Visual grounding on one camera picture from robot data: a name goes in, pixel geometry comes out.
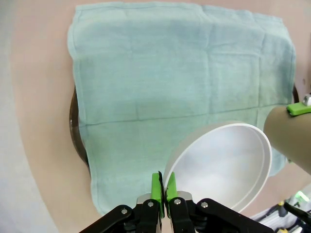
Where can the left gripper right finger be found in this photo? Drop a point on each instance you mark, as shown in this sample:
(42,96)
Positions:
(184,216)

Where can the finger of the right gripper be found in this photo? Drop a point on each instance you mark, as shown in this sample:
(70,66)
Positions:
(297,109)
(289,160)

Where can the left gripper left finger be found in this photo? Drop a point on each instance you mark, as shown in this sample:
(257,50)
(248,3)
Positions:
(145,218)

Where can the tall brown cup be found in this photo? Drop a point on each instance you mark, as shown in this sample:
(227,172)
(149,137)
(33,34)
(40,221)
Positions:
(286,138)

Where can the white bowl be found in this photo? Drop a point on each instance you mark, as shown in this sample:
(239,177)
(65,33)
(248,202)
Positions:
(218,165)

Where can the green cloth mat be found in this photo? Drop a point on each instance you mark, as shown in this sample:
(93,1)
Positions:
(158,72)

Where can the dark brown serving tray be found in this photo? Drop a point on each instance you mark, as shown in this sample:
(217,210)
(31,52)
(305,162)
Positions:
(75,126)

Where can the black device with green light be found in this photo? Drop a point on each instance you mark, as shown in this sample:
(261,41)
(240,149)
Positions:
(294,210)

